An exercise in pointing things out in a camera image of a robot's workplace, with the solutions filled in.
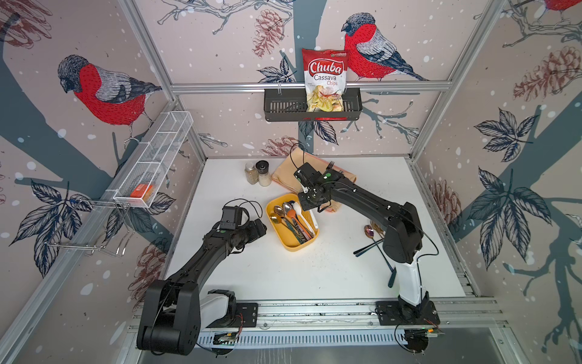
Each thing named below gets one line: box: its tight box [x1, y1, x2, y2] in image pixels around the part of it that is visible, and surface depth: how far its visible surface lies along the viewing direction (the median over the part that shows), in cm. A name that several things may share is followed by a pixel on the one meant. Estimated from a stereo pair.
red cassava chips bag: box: [301, 48, 349, 113], surface depth 85 cm
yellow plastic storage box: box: [265, 193, 320, 252], surface depth 97 cm
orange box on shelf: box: [130, 183, 154, 201], surface depth 68 cm
